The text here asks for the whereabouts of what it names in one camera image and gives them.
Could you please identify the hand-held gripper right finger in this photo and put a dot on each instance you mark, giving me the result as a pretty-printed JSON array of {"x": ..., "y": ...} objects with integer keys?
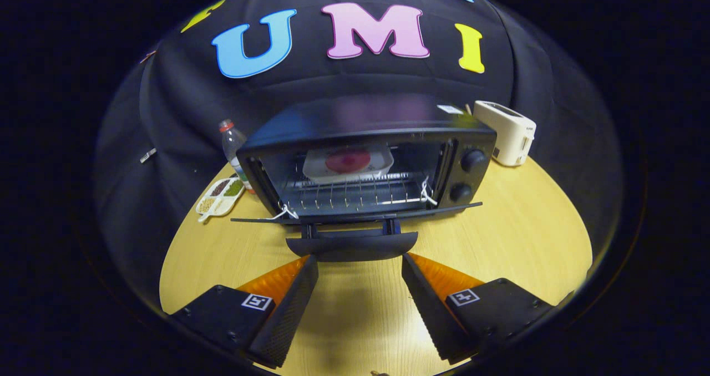
[{"x": 430, "y": 312}]

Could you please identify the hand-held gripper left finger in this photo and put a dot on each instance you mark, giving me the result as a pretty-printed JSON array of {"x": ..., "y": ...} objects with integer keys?
[{"x": 285, "y": 315}]

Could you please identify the white square plate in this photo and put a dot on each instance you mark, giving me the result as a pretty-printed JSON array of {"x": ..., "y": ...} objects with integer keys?
[{"x": 316, "y": 171}]

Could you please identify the pink round food slice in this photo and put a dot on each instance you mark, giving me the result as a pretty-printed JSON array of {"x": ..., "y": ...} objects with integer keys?
[{"x": 348, "y": 159}]

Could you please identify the black toaster oven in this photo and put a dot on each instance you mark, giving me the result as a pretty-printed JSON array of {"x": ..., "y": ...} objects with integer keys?
[{"x": 360, "y": 118}]

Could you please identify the white bread toaster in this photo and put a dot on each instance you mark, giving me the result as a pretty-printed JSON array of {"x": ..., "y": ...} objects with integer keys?
[{"x": 505, "y": 132}]

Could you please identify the divided snack tray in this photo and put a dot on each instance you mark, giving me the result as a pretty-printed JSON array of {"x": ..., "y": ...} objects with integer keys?
[{"x": 219, "y": 198}]

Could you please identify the clear plastic bottle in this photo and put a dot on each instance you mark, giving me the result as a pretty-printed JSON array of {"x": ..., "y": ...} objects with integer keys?
[{"x": 232, "y": 146}]

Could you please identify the silver cloth clip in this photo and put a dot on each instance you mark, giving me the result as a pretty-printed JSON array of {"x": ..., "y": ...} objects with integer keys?
[{"x": 147, "y": 155}]

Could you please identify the black backdrop cloth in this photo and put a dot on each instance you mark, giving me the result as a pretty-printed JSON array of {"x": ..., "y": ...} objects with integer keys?
[{"x": 183, "y": 104}]

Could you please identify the copper cloth clip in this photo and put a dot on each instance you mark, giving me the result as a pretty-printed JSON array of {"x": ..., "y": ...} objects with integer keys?
[{"x": 147, "y": 56}]

